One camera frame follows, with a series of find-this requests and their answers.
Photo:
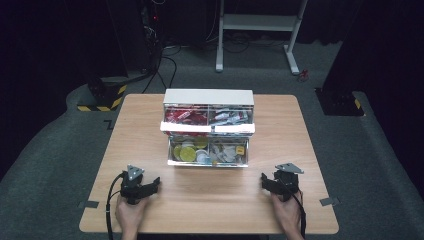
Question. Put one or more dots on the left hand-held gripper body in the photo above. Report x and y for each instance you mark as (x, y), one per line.
(132, 185)

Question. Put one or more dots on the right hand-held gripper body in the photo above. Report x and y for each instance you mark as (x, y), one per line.
(287, 181)

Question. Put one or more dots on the person's left hand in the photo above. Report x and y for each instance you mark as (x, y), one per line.
(130, 213)

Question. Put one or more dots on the person's right hand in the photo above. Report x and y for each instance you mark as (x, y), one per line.
(286, 213)

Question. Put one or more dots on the pile of yellow round lids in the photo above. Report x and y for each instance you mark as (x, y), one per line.
(187, 153)

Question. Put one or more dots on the grey tape strip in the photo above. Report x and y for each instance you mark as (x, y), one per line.
(329, 201)
(88, 204)

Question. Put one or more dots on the pile of clear small packets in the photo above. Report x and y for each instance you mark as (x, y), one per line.
(228, 153)

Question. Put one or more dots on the clear narrow drawer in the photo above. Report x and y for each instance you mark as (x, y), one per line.
(206, 163)

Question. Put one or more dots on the white wide drawer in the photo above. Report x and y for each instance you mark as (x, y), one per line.
(186, 127)

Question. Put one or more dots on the pile of white sachets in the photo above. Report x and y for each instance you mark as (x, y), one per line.
(230, 116)

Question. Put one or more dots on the pile of red packets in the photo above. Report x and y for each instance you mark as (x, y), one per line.
(185, 116)

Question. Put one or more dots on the yellow black striped base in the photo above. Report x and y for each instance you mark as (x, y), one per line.
(106, 96)

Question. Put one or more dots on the black floor base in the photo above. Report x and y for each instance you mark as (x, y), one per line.
(338, 101)

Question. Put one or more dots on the white drawer cabinet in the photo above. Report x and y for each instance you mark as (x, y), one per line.
(208, 96)

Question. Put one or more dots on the small red floor object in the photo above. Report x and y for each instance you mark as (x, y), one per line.
(302, 75)

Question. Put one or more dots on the dark equipment rack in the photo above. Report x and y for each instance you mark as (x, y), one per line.
(150, 33)

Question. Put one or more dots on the white metal stand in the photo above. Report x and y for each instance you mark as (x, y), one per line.
(258, 22)

